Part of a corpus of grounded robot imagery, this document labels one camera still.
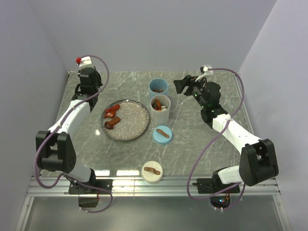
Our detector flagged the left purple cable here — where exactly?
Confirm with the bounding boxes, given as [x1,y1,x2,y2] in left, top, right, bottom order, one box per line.
[34,54,114,214]

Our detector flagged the white cylindrical container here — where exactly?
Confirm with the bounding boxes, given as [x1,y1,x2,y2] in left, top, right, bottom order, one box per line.
[150,95,171,126]

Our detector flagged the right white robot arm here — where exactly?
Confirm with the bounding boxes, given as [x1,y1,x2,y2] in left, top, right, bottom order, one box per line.
[174,75,279,193]

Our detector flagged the red sausage toy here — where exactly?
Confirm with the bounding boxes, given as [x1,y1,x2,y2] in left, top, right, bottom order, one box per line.
[103,104,120,118]

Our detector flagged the white lid brown handle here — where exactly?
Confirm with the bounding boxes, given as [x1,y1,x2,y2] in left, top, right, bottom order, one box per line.
[141,161,164,184]

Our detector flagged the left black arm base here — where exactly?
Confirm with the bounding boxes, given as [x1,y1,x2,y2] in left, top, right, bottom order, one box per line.
[68,179,113,213]

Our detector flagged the aluminium right side rail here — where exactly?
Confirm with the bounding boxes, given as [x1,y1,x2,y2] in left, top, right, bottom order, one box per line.
[231,72,268,176]

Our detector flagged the brown sausage toy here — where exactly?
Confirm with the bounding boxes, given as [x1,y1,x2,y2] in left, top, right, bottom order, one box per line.
[104,116,121,129]

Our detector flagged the blue cylindrical container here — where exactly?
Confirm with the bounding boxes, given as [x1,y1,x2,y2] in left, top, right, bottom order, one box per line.
[149,78,168,100]

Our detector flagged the speckled grey plate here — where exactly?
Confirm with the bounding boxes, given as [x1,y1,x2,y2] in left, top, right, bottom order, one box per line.
[101,99,150,141]

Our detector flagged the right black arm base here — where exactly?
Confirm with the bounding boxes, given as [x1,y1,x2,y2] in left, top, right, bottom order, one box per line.
[192,178,240,210]

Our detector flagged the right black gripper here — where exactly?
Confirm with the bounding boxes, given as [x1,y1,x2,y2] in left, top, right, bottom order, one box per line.
[173,76,207,109]

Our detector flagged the aluminium front rail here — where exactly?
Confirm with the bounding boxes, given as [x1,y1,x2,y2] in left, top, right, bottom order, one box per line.
[26,176,281,197]

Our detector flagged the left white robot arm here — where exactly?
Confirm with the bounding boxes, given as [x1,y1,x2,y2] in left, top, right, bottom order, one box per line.
[34,64,105,193]

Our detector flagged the blue lid brown handle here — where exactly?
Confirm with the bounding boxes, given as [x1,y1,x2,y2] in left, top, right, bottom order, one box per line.
[152,126,173,145]

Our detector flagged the aluminium rail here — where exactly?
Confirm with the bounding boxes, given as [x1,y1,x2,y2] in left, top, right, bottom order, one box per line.
[26,176,281,197]
[231,72,268,176]

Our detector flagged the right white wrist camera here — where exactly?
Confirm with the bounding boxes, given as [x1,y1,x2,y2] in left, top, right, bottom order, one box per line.
[195,65,214,82]

